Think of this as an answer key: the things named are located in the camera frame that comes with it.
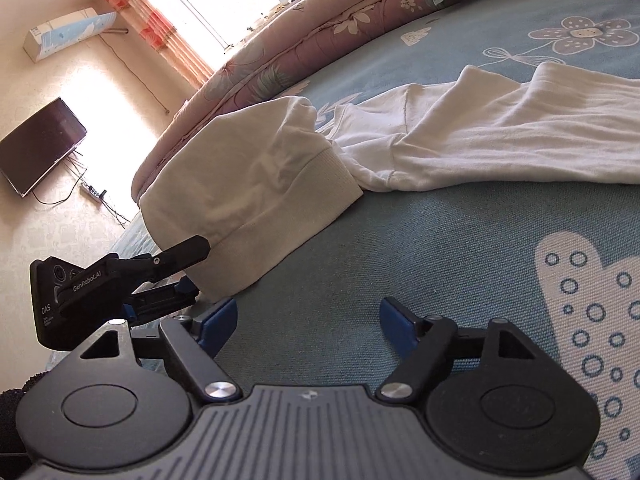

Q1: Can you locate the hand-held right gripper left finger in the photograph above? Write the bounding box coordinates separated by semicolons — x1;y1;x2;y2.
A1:
80;297;241;403

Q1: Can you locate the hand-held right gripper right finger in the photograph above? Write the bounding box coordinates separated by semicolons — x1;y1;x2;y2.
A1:
376;297;538;403

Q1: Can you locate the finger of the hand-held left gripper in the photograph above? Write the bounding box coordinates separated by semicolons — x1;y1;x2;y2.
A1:
149;235;211;279
124;276;201;323

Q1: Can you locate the white printed sweatshirt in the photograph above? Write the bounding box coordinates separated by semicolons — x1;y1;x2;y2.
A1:
139;64;640;295

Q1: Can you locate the person's left forearm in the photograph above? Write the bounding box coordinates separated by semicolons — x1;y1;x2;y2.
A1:
0;372;43;480

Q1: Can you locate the power strip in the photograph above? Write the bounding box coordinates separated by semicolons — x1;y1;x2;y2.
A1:
80;181;108;204

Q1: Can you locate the pink striped curtain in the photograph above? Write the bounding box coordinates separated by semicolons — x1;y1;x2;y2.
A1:
95;0;216;88

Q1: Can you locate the folded pink floral quilt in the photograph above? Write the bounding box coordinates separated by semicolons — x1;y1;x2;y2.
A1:
131;0;436;196

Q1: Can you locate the black wall television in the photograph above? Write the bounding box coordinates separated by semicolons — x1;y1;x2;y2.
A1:
0;97;88;197

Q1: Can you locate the wall air conditioner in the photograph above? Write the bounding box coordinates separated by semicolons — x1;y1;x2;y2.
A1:
22;7;118;63

